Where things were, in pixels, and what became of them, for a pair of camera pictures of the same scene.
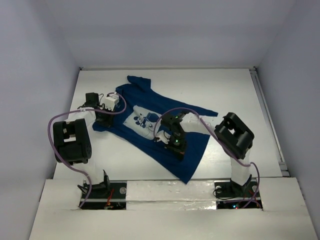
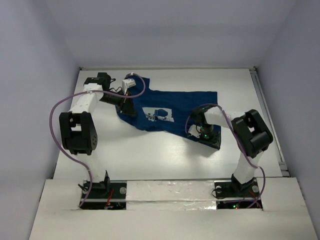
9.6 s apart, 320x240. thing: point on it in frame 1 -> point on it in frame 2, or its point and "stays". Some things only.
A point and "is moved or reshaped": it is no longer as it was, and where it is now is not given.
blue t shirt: (137, 121) is moved or reshaped
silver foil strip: (196, 195) stays
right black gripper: (180, 150) -> (215, 141)
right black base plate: (231, 195) stays
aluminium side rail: (270, 122) stays
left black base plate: (108, 195) stays
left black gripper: (104, 119) -> (126, 106)
